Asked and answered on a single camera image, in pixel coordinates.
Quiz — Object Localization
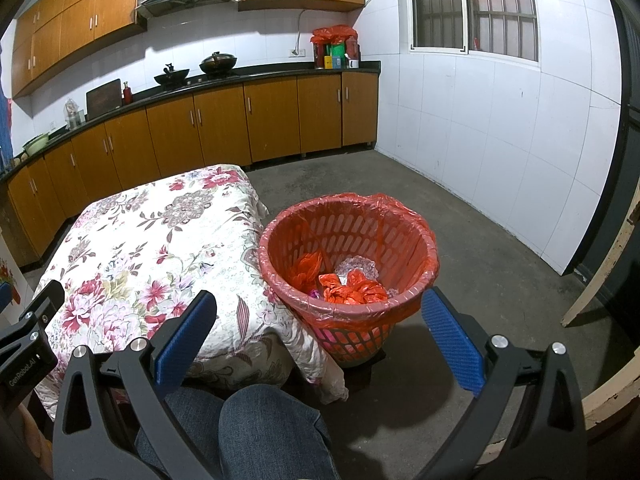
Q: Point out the dark cutting board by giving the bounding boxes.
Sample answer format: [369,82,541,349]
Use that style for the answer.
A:
[86,78,123,116]

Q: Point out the white power cable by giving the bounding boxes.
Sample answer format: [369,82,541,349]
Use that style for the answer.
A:
[296,0,396,53]

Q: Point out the red plastic lattice basket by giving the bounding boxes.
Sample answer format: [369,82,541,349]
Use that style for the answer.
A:
[258,192,441,368]

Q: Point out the barred window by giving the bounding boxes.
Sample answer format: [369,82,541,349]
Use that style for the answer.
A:
[409,0,541,63]

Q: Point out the cream wooden door frame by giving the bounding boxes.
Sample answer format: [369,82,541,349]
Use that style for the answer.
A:
[560,207,640,433]

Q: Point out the person's leg in jeans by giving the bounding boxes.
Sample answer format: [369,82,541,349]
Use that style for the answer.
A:
[132,385,333,480]

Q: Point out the long red plastic bag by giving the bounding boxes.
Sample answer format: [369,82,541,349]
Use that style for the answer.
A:
[291,252,325,293]

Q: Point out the blue hanging cloth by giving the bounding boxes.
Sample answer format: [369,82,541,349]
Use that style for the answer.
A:
[0,92,12,166]

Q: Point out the red plastic liner bag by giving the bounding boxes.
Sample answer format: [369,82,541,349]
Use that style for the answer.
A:
[258,191,441,356]

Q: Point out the red shopping bag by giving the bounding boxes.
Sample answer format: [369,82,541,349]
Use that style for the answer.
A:
[310,24,361,68]

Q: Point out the person's left hand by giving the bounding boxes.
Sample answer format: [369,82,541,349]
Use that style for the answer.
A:
[17,405,55,476]

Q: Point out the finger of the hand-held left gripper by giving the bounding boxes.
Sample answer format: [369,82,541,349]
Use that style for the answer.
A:
[0,279,66,361]

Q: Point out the wooden base cabinets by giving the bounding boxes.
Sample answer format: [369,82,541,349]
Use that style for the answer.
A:
[5,72,380,266]

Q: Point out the black pot with lid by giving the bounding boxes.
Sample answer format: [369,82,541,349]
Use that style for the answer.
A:
[199,51,238,77]

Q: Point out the floral tablecloth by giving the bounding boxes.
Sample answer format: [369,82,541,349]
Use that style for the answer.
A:
[32,164,350,421]

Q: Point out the black wok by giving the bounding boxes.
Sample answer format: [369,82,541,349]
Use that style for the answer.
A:
[153,63,191,86]

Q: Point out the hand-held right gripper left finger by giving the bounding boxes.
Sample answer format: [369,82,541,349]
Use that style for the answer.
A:
[52,287,218,480]

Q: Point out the black kitchen countertop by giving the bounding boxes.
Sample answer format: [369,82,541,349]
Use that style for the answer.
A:
[0,60,382,181]

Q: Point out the balled red plastic bag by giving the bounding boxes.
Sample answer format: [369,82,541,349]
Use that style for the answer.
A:
[319,269,388,305]

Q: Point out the clear bubble wrap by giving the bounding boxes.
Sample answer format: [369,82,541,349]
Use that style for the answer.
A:
[334,255,398,298]

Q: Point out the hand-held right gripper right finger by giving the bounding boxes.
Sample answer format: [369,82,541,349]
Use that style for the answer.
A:
[421,285,588,480]

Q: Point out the dark door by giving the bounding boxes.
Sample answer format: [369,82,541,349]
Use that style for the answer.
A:
[570,0,640,281]

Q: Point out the green enamel pot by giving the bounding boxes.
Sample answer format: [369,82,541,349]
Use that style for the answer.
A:
[22,133,51,156]

